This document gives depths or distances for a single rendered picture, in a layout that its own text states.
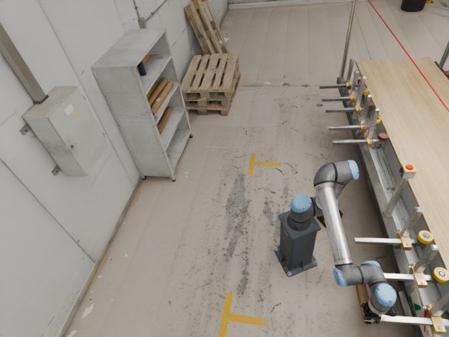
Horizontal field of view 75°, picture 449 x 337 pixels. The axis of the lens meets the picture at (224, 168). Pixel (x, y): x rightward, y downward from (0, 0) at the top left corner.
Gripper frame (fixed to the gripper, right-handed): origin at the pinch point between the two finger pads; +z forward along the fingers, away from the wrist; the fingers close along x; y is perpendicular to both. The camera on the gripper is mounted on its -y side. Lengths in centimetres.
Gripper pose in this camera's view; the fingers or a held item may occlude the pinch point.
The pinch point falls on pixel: (371, 319)
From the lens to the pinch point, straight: 202.1
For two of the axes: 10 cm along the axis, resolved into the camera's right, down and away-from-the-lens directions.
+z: 1.0, 7.0, 7.1
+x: -1.1, 7.2, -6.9
